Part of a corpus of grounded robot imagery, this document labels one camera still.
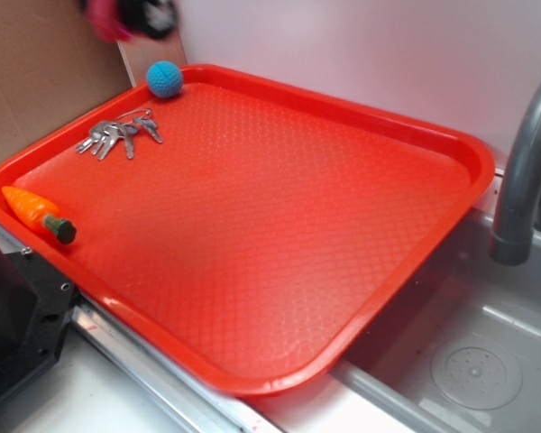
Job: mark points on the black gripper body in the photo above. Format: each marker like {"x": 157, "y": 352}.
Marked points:
{"x": 155, "y": 19}

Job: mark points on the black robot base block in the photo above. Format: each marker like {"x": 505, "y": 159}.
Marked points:
{"x": 36, "y": 304}

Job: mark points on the light wooden board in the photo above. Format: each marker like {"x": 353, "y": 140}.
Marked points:
{"x": 139, "y": 53}

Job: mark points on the blue crocheted ball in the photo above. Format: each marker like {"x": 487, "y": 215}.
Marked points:
{"x": 164, "y": 79}

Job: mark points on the brown cardboard panel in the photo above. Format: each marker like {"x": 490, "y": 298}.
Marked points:
{"x": 53, "y": 69}

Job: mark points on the bunch of silver keys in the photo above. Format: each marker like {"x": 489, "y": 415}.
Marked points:
{"x": 105, "y": 135}

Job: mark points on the orange toy carrot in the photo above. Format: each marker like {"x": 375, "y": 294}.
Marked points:
{"x": 39, "y": 214}

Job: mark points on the grey toy faucet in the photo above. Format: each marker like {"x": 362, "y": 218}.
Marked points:
{"x": 518, "y": 210}

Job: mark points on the grey plastic sink basin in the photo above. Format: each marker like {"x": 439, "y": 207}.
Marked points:
{"x": 458, "y": 349}

